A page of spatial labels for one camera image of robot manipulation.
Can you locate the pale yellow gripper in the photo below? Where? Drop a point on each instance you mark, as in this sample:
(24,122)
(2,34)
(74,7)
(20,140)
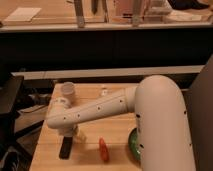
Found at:
(80,136)

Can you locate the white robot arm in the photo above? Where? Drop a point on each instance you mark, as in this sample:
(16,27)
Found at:
(163,131)

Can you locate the black eraser bar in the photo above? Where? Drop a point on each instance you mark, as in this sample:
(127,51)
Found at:
(66,147)

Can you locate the white glue bottle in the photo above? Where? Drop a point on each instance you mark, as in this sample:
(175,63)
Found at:
(104,92)

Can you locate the black equipment at left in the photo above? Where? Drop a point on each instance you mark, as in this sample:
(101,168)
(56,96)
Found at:
(8,98)

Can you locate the white paper sheet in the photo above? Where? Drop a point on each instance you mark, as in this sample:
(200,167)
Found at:
(22,14)

